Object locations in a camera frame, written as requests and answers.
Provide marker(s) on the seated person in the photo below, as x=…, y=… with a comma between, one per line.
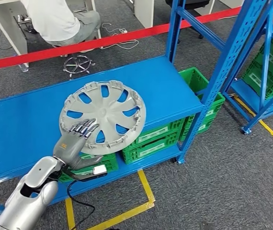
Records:
x=53, y=19

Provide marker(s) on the chrome star chair base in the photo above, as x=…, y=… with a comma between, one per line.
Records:
x=77, y=65

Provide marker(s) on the white desk side panel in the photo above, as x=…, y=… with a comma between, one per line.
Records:
x=143, y=12

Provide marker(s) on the red barrier tape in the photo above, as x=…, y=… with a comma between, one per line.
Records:
x=127, y=36

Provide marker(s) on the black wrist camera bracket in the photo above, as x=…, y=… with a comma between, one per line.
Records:
x=79, y=176

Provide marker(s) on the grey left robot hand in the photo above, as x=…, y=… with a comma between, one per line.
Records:
x=70, y=147

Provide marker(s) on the black office chair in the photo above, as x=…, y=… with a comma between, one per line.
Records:
x=191, y=3

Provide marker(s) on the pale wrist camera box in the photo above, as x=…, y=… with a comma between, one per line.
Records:
x=99, y=170

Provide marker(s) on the green open plastic crate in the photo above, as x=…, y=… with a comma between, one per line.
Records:
x=191, y=79

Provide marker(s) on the blue metal shelf rack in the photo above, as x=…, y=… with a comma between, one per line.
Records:
x=31, y=120
x=251, y=95

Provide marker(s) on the yellow floor tape outline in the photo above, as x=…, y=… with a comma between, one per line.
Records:
x=265, y=125
x=148, y=190

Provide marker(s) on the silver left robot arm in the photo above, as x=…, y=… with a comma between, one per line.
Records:
x=38, y=173

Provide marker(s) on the grey plastic wheel hubcap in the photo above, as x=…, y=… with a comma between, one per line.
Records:
x=108, y=111

